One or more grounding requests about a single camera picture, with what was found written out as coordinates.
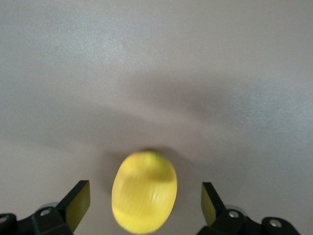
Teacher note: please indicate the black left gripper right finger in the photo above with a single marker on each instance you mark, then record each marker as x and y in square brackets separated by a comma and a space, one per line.
[232, 224]

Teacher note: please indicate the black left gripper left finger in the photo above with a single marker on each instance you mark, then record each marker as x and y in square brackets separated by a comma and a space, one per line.
[49, 222]

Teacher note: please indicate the yellow lemon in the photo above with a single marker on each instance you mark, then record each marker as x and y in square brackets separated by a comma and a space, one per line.
[144, 193]

